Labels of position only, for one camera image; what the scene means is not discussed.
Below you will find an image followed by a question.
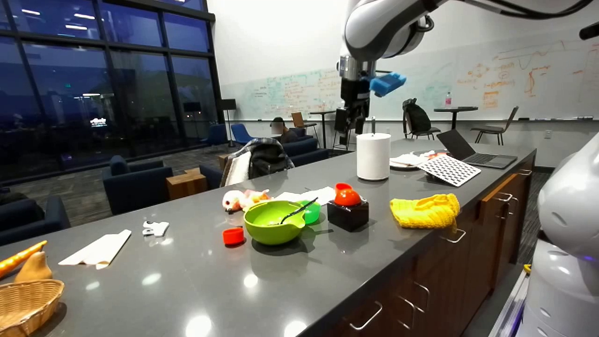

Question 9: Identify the yellow knitted cloth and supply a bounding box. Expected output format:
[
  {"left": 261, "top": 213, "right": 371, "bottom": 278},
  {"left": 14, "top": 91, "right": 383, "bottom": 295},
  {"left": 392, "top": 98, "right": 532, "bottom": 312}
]
[{"left": 388, "top": 190, "right": 463, "bottom": 231}]

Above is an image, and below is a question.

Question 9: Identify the black cube box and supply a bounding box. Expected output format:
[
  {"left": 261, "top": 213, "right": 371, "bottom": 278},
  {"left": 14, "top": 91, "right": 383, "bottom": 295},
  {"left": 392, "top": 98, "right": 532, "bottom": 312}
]
[{"left": 326, "top": 198, "right": 371, "bottom": 233}]

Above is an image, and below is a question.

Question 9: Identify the round dark table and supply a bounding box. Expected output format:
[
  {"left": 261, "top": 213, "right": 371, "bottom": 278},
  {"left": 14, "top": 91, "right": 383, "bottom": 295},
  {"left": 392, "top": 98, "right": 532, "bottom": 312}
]
[{"left": 433, "top": 104, "right": 482, "bottom": 130}]

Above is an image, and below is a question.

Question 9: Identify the white keyboard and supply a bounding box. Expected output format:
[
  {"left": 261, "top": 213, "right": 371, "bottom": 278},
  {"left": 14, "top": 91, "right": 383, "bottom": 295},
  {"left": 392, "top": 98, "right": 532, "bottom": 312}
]
[{"left": 418, "top": 151, "right": 484, "bottom": 188}]

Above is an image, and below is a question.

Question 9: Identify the dark open laptop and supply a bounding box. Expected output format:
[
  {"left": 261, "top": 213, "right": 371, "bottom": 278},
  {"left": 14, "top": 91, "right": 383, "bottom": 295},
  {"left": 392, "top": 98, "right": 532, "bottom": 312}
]
[{"left": 435, "top": 126, "right": 521, "bottom": 171}]

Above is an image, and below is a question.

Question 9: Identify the white plate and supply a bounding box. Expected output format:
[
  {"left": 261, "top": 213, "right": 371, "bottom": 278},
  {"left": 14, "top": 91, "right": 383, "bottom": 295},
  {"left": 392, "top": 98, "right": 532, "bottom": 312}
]
[{"left": 388, "top": 151, "right": 433, "bottom": 171}]

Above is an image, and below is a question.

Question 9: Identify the long yellow toy food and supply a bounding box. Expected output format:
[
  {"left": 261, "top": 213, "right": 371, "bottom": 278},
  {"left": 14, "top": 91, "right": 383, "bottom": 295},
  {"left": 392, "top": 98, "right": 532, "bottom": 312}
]
[{"left": 0, "top": 239, "right": 49, "bottom": 280}]

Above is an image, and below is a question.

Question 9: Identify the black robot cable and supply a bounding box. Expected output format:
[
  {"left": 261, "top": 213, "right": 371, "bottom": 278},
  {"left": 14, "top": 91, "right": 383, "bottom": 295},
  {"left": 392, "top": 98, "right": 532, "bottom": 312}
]
[{"left": 461, "top": 0, "right": 596, "bottom": 20}]

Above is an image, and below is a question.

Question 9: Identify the white napkin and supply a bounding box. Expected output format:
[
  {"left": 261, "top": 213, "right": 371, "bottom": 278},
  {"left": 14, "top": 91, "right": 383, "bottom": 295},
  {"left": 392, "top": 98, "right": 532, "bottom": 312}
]
[{"left": 272, "top": 184, "right": 339, "bottom": 207}]

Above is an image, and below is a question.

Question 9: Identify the large dark window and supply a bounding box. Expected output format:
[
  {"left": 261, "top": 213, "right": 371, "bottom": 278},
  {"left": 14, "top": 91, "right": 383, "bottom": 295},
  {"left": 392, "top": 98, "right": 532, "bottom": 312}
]
[{"left": 0, "top": 0, "right": 227, "bottom": 184}]

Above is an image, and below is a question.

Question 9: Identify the wooden chair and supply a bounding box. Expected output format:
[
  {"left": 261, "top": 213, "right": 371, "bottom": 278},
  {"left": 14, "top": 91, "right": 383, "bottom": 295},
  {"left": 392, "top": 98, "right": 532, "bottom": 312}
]
[{"left": 291, "top": 110, "right": 319, "bottom": 136}]

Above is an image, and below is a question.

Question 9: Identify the dark blue sofa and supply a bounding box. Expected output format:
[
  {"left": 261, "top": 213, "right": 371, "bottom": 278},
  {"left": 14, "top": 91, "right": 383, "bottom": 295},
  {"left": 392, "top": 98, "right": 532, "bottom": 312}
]
[{"left": 281, "top": 134, "right": 353, "bottom": 168}]

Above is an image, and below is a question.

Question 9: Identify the dark lounge sofa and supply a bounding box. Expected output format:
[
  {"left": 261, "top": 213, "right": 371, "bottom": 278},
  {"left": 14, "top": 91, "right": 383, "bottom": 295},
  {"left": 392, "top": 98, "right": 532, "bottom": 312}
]
[{"left": 0, "top": 192, "right": 72, "bottom": 246}]

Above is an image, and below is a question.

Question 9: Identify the red and white object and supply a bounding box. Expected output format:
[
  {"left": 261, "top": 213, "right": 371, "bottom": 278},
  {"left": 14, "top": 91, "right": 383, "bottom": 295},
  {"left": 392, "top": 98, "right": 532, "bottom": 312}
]
[{"left": 334, "top": 186, "right": 364, "bottom": 209}]

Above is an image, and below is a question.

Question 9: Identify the white orange plush toy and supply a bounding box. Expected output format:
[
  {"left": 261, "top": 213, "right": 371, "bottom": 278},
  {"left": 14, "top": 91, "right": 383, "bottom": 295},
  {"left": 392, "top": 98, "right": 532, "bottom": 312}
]
[{"left": 222, "top": 186, "right": 274, "bottom": 214}]

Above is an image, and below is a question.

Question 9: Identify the black spoon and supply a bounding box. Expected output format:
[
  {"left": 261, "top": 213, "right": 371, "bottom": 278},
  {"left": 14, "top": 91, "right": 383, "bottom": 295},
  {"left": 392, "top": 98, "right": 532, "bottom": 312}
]
[{"left": 280, "top": 196, "right": 321, "bottom": 226}]

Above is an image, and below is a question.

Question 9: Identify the dark blue armchair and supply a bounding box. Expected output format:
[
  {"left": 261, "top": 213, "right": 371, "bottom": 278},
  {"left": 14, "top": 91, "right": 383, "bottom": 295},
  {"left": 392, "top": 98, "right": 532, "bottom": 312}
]
[{"left": 102, "top": 154, "right": 177, "bottom": 216}]

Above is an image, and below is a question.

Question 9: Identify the wooden counter cabinet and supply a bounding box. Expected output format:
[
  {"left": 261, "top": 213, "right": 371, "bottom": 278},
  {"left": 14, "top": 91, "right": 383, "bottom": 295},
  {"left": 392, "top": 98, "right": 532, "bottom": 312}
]
[{"left": 298, "top": 147, "right": 540, "bottom": 337}]

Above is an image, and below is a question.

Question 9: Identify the small green cup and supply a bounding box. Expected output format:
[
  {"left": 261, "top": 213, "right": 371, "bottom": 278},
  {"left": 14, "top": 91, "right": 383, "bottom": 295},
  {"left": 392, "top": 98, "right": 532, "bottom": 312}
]
[{"left": 302, "top": 201, "right": 324, "bottom": 228}]

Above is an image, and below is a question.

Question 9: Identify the wicker basket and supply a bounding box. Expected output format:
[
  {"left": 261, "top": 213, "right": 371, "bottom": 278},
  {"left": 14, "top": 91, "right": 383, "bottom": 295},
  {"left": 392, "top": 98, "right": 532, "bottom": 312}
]
[{"left": 0, "top": 276, "right": 68, "bottom": 337}]

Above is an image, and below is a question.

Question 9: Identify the small red cup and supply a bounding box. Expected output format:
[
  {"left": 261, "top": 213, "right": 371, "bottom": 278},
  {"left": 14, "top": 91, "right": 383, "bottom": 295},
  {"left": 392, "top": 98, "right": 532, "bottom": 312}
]
[{"left": 222, "top": 224, "right": 248, "bottom": 248}]

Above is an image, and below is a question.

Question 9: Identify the dark side chair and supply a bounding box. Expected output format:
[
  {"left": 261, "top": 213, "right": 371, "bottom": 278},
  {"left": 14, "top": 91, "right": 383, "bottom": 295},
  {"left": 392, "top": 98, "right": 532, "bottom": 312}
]
[{"left": 470, "top": 104, "right": 521, "bottom": 145}]

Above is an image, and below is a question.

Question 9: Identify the blue chair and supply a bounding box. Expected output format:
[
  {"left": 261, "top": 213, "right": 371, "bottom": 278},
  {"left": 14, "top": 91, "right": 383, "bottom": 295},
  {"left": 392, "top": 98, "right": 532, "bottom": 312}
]
[{"left": 229, "top": 121, "right": 257, "bottom": 145}]

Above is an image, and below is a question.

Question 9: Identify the crumpled white paper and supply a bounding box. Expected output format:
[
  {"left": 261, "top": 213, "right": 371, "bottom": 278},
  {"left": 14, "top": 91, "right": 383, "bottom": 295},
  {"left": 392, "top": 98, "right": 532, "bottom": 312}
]
[{"left": 141, "top": 218, "right": 173, "bottom": 239}]

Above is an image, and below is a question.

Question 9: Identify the black backpack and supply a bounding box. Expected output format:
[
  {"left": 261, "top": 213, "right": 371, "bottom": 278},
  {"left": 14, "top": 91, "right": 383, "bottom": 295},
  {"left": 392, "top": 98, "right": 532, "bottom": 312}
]
[{"left": 401, "top": 95, "right": 442, "bottom": 141}]

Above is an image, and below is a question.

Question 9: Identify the grey jacket on chair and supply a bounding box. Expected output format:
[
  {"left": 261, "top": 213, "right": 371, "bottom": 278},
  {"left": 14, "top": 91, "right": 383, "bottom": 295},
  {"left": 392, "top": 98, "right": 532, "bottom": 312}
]
[{"left": 248, "top": 136, "right": 296, "bottom": 181}]

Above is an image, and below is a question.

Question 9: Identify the tan pear shaped object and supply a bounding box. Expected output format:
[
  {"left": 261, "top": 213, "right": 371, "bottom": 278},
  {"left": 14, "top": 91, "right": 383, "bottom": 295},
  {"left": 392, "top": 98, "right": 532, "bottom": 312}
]
[{"left": 14, "top": 248, "right": 57, "bottom": 286}]

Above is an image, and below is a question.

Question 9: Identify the white paper towel roll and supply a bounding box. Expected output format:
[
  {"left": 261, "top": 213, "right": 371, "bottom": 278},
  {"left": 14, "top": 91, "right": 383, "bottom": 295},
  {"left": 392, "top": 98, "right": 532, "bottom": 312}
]
[{"left": 354, "top": 130, "right": 394, "bottom": 183}]

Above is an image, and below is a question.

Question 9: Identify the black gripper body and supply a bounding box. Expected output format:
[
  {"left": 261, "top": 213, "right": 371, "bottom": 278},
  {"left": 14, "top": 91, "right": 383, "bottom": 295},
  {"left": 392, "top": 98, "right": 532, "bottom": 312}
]
[{"left": 339, "top": 74, "right": 373, "bottom": 110}]

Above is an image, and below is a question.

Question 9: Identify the folded white paper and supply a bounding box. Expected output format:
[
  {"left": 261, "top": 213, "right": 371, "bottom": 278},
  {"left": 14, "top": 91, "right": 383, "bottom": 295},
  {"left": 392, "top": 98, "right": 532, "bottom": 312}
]
[{"left": 57, "top": 228, "right": 135, "bottom": 271}]

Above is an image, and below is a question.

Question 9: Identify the seated person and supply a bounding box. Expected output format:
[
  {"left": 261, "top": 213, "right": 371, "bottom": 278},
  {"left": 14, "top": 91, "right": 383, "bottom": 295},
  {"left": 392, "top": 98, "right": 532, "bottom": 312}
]
[{"left": 270, "top": 115, "right": 308, "bottom": 143}]

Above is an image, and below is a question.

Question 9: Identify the lime green bowl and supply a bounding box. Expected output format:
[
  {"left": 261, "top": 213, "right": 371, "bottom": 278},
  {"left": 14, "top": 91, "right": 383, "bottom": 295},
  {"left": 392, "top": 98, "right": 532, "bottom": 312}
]
[{"left": 242, "top": 198, "right": 310, "bottom": 246}]

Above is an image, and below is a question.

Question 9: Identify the tall bar table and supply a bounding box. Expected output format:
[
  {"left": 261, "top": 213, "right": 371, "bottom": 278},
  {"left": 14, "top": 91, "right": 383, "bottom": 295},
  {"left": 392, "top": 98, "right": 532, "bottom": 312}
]
[{"left": 310, "top": 108, "right": 339, "bottom": 149}]

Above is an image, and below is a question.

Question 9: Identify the wall whiteboard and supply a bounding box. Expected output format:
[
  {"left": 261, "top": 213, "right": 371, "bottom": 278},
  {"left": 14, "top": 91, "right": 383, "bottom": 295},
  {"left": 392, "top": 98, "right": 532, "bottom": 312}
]
[{"left": 222, "top": 35, "right": 599, "bottom": 121}]

